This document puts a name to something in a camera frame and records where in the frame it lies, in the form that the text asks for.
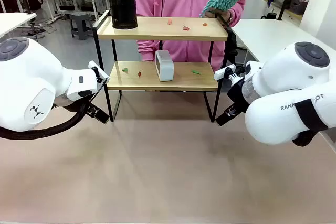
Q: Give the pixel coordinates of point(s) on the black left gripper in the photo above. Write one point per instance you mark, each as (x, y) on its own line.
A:
(84, 106)

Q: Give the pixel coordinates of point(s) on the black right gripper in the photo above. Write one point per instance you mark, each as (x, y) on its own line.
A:
(239, 98)

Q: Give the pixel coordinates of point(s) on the grey white box speaker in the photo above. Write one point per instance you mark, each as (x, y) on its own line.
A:
(166, 70)

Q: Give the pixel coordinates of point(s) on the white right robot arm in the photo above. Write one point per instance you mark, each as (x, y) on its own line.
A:
(283, 77)

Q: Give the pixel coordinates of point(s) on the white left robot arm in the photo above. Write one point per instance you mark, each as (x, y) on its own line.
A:
(26, 77)

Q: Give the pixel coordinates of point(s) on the person's left hand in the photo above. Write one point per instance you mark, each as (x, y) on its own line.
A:
(223, 14)

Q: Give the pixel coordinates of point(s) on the small green paper scrap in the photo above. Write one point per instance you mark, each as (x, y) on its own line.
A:
(125, 70)

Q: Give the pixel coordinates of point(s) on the long green paper scrap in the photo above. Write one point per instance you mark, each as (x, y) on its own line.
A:
(195, 72)

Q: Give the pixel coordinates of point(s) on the large white table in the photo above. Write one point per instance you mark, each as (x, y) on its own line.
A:
(267, 35)

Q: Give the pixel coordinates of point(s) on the grey plastic stool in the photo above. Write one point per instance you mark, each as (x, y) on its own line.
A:
(81, 23)

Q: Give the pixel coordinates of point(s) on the black mesh pen holder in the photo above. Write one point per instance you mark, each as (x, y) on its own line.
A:
(123, 9)

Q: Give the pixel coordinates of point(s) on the white side table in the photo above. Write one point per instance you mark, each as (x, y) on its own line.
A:
(13, 23)

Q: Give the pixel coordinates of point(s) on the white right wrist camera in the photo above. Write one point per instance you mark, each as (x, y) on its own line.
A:
(223, 72)

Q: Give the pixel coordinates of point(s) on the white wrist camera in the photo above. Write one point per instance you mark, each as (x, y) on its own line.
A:
(223, 72)
(97, 69)

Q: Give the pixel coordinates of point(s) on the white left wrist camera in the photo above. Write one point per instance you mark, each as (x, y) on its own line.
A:
(97, 69)

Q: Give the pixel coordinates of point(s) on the two-tier wooden metal-frame shelf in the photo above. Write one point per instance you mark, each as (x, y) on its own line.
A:
(162, 33)

